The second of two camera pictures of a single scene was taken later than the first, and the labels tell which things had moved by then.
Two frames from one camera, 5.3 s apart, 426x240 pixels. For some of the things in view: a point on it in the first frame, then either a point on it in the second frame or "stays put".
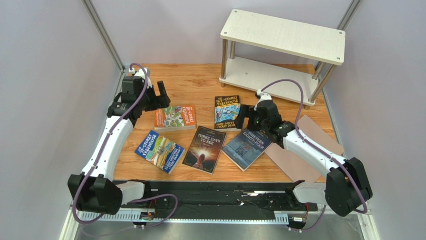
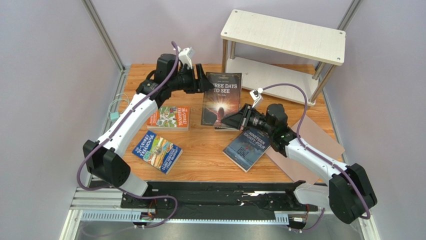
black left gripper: x=160 y=101 to x=202 y=84
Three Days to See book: x=204 y=150 to x=223 y=99
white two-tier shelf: x=291 y=60 stays put
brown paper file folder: x=297 y=169 stays put
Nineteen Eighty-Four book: x=247 y=148 stays put
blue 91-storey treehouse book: x=161 y=152 stays put
